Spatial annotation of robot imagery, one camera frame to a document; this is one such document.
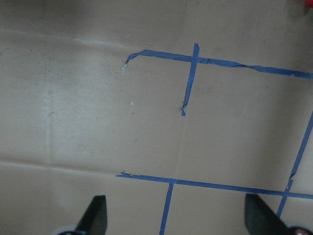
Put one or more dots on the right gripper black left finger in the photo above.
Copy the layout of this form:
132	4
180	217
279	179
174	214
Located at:
94	220

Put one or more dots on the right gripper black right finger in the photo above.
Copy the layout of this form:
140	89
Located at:
260	219

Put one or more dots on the red toy block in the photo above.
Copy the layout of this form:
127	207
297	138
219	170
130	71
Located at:
308	5

